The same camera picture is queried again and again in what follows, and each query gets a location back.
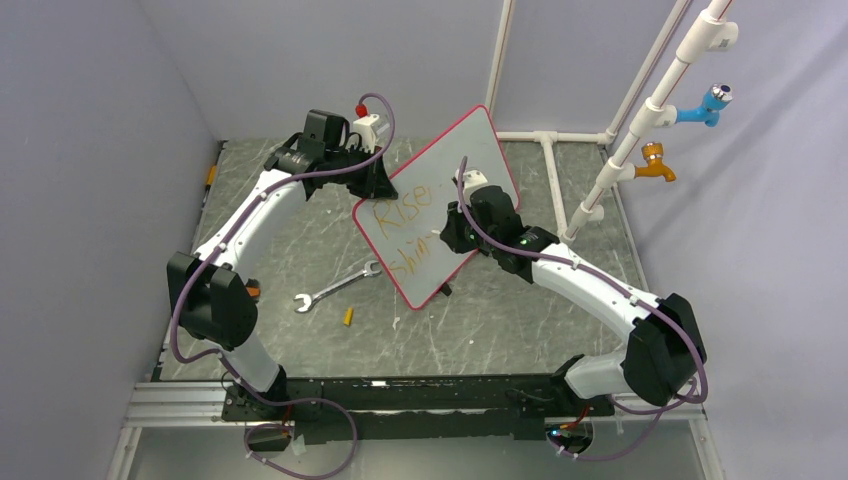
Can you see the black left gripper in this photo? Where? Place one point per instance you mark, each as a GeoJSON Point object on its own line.
{"type": "Point", "coordinates": [377, 184]}

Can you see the red-framed whiteboard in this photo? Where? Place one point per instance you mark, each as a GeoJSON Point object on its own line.
{"type": "Point", "coordinates": [398, 231]}

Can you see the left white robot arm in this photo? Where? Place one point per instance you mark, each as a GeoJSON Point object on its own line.
{"type": "Point", "coordinates": [208, 295]}

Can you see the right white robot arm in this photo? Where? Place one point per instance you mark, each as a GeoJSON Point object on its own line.
{"type": "Point", "coordinates": [663, 355]}

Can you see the silver combination wrench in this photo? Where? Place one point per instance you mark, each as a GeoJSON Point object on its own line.
{"type": "Point", "coordinates": [306, 302]}

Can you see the orange black brush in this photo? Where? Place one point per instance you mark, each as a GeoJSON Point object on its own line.
{"type": "Point", "coordinates": [253, 288]}

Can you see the white corner pipe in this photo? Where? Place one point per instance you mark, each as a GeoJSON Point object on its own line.
{"type": "Point", "coordinates": [499, 53]}

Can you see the orange tap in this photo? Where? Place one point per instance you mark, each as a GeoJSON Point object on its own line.
{"type": "Point", "coordinates": [653, 154]}

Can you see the blue tap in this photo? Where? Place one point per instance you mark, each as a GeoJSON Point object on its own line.
{"type": "Point", "coordinates": [717, 98]}

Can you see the white pipe with taps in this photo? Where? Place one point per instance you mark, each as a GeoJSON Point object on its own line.
{"type": "Point", "coordinates": [710, 31]}

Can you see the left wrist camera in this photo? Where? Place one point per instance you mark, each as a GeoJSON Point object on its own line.
{"type": "Point", "coordinates": [372, 129]}

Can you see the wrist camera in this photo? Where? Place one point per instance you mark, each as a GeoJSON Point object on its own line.
{"type": "Point", "coordinates": [469, 182]}
{"type": "Point", "coordinates": [372, 129]}

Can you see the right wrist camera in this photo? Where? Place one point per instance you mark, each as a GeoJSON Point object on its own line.
{"type": "Point", "coordinates": [469, 182]}

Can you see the white floor pipe frame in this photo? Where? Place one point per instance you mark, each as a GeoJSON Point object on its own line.
{"type": "Point", "coordinates": [553, 172]}

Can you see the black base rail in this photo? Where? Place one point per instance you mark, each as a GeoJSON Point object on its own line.
{"type": "Point", "coordinates": [520, 406]}

